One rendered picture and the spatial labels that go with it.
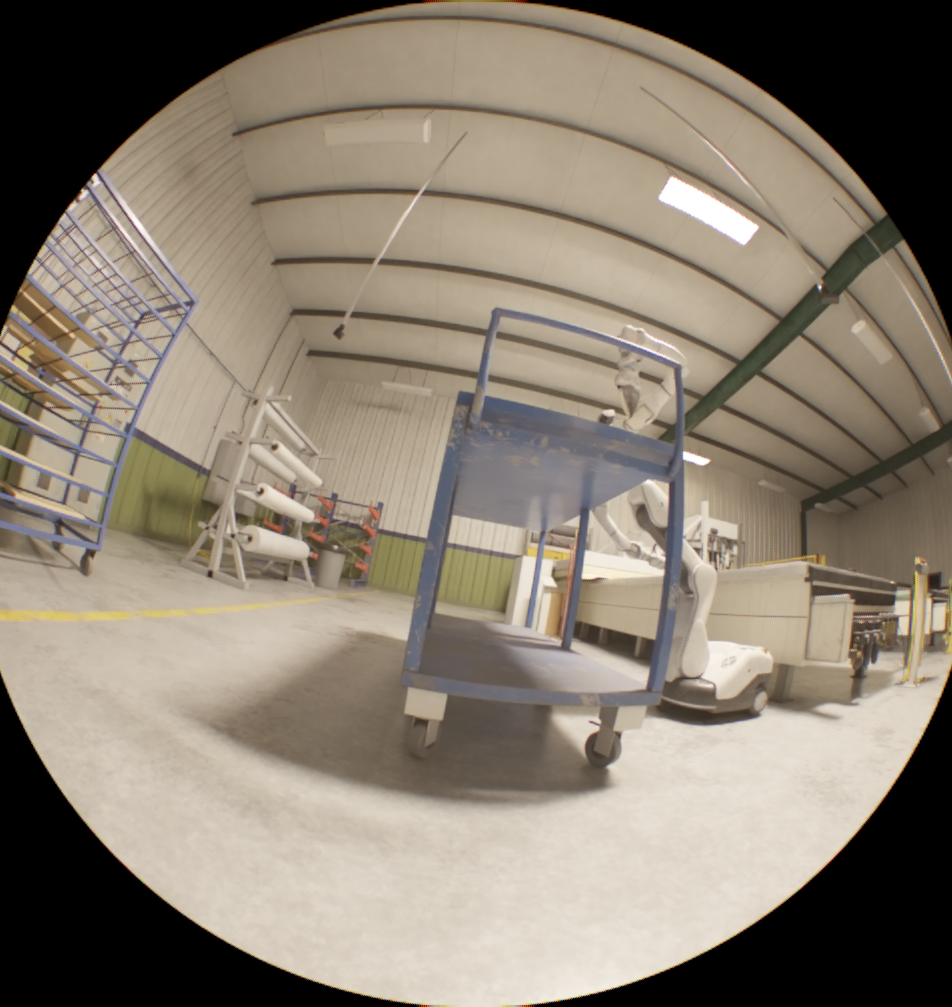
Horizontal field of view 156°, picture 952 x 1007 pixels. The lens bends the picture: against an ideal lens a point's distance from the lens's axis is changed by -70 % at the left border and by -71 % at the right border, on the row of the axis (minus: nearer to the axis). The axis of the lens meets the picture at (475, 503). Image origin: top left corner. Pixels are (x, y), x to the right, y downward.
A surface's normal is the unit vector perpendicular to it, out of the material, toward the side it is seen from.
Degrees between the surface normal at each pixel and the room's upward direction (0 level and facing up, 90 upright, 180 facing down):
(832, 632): 90
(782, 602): 90
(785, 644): 90
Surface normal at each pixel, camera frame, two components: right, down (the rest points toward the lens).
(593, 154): -0.15, 0.90
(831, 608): -0.98, -0.19
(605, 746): -0.82, -0.27
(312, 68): -0.18, 0.97
